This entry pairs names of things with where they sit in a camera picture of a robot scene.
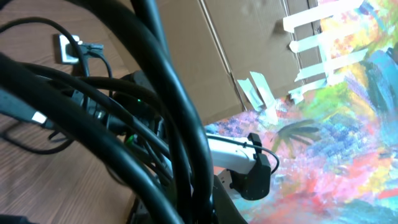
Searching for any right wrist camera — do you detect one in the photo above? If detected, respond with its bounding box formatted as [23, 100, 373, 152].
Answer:
[58, 34, 104, 65]

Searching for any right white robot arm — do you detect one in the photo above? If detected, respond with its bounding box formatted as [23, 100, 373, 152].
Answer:
[79, 77, 276, 200]

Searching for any colourful painted cloth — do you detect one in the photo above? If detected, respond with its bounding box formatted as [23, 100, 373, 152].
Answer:
[206, 1, 397, 223]

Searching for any black cable bundle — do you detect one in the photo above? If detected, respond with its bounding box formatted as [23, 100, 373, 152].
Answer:
[0, 0, 215, 224]

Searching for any cardboard box wall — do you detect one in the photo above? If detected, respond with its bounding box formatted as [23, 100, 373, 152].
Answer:
[157, 0, 320, 124]

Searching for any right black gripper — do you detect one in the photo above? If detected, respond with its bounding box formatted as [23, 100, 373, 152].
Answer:
[71, 70, 169, 147]

